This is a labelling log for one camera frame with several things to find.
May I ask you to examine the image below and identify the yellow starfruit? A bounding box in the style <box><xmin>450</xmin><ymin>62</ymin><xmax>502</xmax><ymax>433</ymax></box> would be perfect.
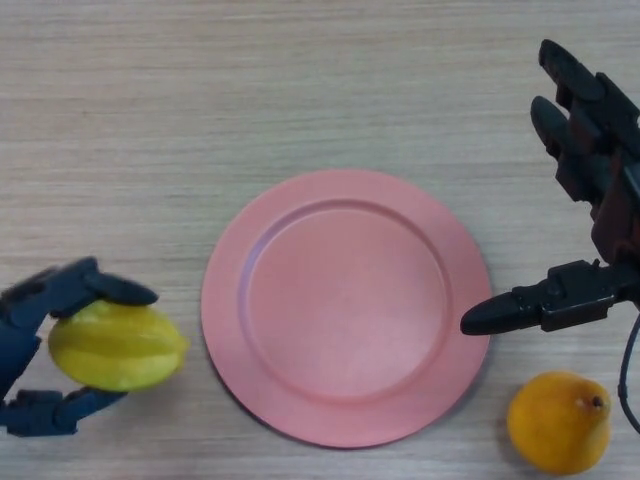
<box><xmin>47</xmin><ymin>299</ymin><xmax>191</xmax><ymax>394</ymax></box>

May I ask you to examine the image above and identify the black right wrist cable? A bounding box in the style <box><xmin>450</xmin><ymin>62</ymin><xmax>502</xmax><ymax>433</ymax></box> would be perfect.
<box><xmin>618</xmin><ymin>312</ymin><xmax>640</xmax><ymax>434</ymax></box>

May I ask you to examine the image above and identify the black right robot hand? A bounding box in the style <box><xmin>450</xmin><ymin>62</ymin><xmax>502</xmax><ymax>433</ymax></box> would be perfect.
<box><xmin>459</xmin><ymin>38</ymin><xmax>640</xmax><ymax>336</ymax></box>

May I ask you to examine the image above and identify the pink round plate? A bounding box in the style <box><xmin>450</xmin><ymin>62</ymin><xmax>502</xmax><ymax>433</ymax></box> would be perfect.
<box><xmin>200</xmin><ymin>168</ymin><xmax>494</xmax><ymax>449</ymax></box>

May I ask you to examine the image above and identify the orange pear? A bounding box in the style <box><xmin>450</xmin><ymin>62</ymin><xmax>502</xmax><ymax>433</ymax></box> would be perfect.
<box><xmin>506</xmin><ymin>370</ymin><xmax>613</xmax><ymax>475</ymax></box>

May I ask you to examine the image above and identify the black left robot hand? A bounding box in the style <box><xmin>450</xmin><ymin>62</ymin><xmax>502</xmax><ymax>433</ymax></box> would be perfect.
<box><xmin>0</xmin><ymin>257</ymin><xmax>160</xmax><ymax>439</ymax></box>

